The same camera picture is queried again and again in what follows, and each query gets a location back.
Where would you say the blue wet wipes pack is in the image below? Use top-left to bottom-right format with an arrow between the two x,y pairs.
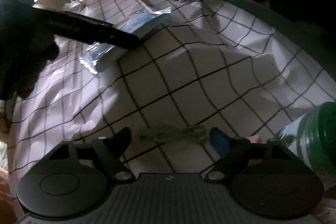
79,7 -> 172,75

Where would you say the green string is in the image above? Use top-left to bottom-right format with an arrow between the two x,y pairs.
137,123 -> 208,144

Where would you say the white black grid tablecloth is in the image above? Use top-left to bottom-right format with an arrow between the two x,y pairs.
8,0 -> 335,189

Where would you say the green lidded jar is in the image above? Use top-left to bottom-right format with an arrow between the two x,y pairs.
274,102 -> 335,175

